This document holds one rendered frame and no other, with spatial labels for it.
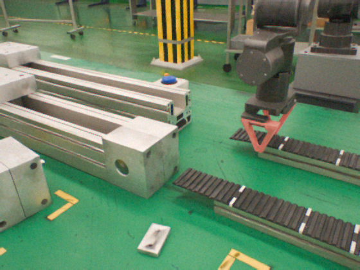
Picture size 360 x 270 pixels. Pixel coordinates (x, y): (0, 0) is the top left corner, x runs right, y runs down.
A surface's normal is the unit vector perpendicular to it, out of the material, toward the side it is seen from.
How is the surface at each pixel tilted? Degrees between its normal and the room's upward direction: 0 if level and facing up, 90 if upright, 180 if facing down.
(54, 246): 0
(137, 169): 90
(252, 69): 90
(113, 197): 0
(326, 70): 90
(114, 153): 90
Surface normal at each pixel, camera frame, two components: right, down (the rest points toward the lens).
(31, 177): 0.75, 0.29
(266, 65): -0.58, 0.40
